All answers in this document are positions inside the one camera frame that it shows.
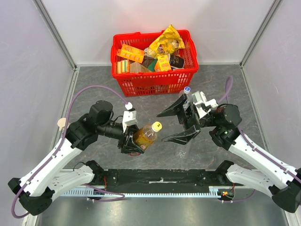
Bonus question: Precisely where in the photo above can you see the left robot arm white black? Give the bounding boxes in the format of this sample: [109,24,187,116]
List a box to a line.
[8,100,144,216]

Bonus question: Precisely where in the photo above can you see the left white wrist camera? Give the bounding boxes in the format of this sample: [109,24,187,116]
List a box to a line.
[122,102,137,133]

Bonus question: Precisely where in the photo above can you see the clear wrapped snack pack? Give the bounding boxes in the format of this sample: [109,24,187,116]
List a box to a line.
[144,47,156,58]

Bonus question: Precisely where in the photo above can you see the orange box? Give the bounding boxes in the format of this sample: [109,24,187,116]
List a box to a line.
[117,44,144,63]
[154,55,171,72]

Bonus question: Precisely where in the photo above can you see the red plastic shopping basket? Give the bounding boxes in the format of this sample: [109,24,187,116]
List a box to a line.
[111,30,198,97]

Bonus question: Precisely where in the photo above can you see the wooden block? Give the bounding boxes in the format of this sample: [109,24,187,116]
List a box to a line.
[129,62,151,73]

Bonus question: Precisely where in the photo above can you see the orange box left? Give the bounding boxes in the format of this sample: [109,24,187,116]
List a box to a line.
[117,44,144,63]

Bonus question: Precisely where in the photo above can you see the green package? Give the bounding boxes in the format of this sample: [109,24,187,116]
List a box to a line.
[148,59,158,72]

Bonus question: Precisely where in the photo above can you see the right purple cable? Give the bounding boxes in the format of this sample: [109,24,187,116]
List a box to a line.
[217,75,301,203]

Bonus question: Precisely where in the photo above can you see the yellow tea bottle red label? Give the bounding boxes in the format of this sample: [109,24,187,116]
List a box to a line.
[133,121,162,151]

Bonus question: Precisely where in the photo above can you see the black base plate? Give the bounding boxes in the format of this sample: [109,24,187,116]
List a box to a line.
[94,169,233,194]

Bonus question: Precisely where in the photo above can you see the empty clear plastic bottle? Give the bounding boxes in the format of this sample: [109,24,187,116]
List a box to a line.
[177,142,191,158]

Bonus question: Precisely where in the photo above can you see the white cable duct rail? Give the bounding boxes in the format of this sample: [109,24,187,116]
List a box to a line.
[61,187,221,198]

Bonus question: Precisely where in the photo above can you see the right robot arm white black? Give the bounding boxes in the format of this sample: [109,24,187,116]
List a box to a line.
[157,95,301,213]

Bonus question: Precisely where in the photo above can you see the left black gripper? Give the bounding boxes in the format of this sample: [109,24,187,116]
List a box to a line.
[97,121,145,154]

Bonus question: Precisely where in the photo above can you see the striped sponge pack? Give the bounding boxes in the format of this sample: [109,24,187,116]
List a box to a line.
[117,59,130,74]

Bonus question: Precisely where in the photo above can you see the yellow snack bag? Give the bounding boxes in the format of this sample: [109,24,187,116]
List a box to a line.
[148,25,185,58]

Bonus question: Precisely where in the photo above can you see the beige bottle round cap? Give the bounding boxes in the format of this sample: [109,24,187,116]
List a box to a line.
[57,118,66,131]

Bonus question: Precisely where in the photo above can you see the clear bottle blue cap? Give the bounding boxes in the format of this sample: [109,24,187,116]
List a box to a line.
[179,86,192,104]

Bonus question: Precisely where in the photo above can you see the orange box right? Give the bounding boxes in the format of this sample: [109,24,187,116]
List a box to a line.
[154,55,171,72]

